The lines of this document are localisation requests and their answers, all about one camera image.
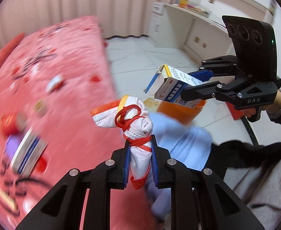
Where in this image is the white desk cabinet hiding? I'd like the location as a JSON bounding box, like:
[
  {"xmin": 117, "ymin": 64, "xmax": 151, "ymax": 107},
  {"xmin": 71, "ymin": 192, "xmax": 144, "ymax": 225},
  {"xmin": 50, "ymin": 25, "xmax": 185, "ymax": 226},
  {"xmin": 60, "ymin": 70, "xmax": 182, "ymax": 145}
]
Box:
[{"xmin": 148, "ymin": 2, "xmax": 235, "ymax": 64}]

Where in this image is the yellow foam puzzle mat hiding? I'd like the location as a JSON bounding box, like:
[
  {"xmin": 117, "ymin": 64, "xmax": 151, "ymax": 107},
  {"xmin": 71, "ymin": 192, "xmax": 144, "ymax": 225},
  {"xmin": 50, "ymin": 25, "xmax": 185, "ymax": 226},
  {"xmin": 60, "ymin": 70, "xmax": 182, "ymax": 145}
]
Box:
[{"xmin": 144, "ymin": 98, "xmax": 161, "ymax": 111}]

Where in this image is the pink love blanket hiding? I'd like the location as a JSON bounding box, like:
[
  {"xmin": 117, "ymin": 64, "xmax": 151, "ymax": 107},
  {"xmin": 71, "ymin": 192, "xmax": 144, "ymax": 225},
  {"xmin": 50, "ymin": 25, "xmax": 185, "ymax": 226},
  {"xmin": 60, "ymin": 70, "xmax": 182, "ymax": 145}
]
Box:
[{"xmin": 0, "ymin": 15, "xmax": 156, "ymax": 230}]

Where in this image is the purple ribbed cup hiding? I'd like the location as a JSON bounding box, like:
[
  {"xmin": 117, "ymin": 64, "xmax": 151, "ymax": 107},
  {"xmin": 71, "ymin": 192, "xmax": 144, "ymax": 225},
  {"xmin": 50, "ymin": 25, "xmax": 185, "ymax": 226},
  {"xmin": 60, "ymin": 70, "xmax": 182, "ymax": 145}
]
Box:
[{"xmin": 5, "ymin": 134, "xmax": 23, "ymax": 160}]

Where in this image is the red paper cup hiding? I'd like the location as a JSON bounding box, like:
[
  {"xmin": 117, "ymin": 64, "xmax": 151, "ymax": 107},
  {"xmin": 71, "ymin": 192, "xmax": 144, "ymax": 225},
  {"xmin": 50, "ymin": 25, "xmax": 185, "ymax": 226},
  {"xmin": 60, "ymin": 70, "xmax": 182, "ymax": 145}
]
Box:
[{"xmin": 0, "ymin": 112, "xmax": 27, "ymax": 136}]

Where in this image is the white orange face mask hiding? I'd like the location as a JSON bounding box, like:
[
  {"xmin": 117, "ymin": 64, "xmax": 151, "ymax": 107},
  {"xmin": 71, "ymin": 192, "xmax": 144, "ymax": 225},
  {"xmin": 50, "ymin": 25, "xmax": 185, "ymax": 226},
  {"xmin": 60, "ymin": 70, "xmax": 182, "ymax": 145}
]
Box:
[{"xmin": 90, "ymin": 95, "xmax": 153, "ymax": 190}]

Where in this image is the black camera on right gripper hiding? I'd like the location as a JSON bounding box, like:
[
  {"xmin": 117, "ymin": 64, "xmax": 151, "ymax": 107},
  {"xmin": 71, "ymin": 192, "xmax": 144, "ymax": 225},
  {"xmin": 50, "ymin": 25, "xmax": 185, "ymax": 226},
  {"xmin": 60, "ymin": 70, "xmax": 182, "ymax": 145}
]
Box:
[{"xmin": 222, "ymin": 15, "xmax": 277, "ymax": 82}]

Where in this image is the white plush toy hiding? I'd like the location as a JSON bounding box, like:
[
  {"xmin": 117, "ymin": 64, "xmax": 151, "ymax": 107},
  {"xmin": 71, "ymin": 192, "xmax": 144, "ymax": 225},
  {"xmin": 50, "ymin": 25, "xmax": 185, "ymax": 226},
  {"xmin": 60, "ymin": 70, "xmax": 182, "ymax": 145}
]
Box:
[{"xmin": 46, "ymin": 74, "xmax": 65, "ymax": 93}]

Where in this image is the grey coat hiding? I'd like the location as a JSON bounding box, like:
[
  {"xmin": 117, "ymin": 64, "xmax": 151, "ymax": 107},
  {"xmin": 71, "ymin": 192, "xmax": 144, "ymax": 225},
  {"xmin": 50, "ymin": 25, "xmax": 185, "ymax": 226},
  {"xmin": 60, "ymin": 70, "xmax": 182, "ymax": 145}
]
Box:
[{"xmin": 234, "ymin": 159, "xmax": 281, "ymax": 229}]

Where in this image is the light blue trousers leg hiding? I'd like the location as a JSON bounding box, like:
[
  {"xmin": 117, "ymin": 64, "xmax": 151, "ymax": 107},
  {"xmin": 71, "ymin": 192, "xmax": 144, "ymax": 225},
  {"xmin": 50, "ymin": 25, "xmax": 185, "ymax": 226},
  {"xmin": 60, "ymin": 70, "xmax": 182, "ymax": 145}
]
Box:
[{"xmin": 145, "ymin": 113, "xmax": 212, "ymax": 220}]

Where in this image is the blue white medicine box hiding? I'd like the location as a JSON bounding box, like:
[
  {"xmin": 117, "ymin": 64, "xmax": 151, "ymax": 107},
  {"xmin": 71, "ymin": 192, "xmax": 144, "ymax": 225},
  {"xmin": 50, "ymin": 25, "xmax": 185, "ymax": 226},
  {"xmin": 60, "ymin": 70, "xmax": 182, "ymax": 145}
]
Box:
[{"xmin": 144, "ymin": 64, "xmax": 202, "ymax": 108}]

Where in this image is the blue striped medicine box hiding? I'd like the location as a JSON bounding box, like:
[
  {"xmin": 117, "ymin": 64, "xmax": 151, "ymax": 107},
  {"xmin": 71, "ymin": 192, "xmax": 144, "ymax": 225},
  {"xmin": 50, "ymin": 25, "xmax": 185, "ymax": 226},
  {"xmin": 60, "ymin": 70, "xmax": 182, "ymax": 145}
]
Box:
[{"xmin": 10, "ymin": 128, "xmax": 48, "ymax": 177}]

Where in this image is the orange trash bin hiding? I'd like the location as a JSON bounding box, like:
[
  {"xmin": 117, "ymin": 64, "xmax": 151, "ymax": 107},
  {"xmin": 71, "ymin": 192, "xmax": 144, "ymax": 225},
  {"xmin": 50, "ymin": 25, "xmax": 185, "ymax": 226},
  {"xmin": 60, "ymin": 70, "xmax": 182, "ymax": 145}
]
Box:
[{"xmin": 157, "ymin": 100, "xmax": 205, "ymax": 125}]

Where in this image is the right hand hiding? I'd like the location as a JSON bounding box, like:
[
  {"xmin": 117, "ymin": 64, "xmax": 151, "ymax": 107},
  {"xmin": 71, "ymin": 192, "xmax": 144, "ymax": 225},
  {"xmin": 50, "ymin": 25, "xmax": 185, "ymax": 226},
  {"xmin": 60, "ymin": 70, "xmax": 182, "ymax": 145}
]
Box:
[{"xmin": 240, "ymin": 89, "xmax": 281, "ymax": 118}]

